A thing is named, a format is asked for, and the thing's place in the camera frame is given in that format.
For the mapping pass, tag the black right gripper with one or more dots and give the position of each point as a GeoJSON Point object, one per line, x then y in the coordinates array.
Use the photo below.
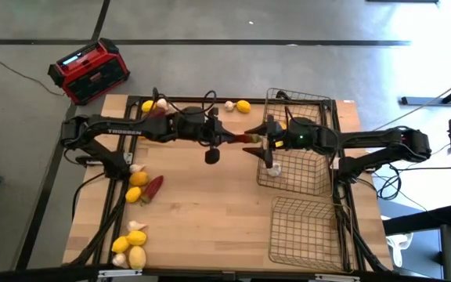
{"type": "Point", "coordinates": [269, 141]}

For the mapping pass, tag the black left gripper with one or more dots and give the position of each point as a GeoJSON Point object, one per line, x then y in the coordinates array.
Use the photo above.
{"type": "Point", "coordinates": [198, 125]}

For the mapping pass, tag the red chili pepper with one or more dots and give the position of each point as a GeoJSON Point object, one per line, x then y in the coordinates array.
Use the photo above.
{"type": "Point", "coordinates": [153, 189]}
{"type": "Point", "coordinates": [247, 138]}
{"type": "Point", "coordinates": [157, 114]}

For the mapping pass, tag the orange-yellow lemon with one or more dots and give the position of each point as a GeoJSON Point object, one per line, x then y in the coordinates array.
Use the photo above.
{"type": "Point", "coordinates": [139, 179]}
{"type": "Point", "coordinates": [283, 125]}

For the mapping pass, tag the white garlic bulb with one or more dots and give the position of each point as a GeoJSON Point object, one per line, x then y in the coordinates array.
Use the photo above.
{"type": "Point", "coordinates": [134, 168]}
{"type": "Point", "coordinates": [275, 170]}
{"type": "Point", "coordinates": [229, 105]}
{"type": "Point", "coordinates": [119, 260]}
{"type": "Point", "coordinates": [133, 226]}

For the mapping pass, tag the small white ball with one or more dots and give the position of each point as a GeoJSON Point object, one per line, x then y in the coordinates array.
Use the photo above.
{"type": "Point", "coordinates": [162, 103]}

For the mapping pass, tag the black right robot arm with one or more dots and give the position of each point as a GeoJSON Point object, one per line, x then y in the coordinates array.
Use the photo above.
{"type": "Point", "coordinates": [366, 138]}

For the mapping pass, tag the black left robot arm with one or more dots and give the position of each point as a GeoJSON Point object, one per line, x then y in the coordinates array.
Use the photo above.
{"type": "Point", "coordinates": [123, 131]}

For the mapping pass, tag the red and black radio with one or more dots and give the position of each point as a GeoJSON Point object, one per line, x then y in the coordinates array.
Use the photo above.
{"type": "Point", "coordinates": [92, 72]}

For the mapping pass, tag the pale yellow lemon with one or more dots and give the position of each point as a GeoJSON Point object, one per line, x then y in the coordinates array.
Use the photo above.
{"type": "Point", "coordinates": [137, 257]}

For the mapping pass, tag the black desk foot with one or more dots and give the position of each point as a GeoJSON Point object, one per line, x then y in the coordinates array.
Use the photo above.
{"type": "Point", "coordinates": [425, 100]}

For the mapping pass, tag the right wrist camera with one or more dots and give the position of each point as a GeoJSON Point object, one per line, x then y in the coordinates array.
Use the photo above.
{"type": "Point", "coordinates": [281, 142]}

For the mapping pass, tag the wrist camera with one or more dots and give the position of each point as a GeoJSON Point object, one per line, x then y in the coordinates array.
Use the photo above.
{"type": "Point", "coordinates": [281, 142]}
{"type": "Point", "coordinates": [212, 156]}

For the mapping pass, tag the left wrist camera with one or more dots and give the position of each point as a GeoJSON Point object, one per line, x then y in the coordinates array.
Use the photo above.
{"type": "Point", "coordinates": [212, 156]}

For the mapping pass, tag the black aluminium rail frame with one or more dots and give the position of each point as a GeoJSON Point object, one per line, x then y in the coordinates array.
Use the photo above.
{"type": "Point", "coordinates": [257, 99]}

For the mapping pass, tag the silver arm base bracket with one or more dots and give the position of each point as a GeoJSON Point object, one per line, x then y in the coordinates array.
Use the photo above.
{"type": "Point", "coordinates": [94, 160]}

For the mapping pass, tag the silver frame bracket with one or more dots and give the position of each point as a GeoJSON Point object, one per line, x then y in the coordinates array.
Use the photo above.
{"type": "Point", "coordinates": [112, 273]}
{"type": "Point", "coordinates": [335, 278]}

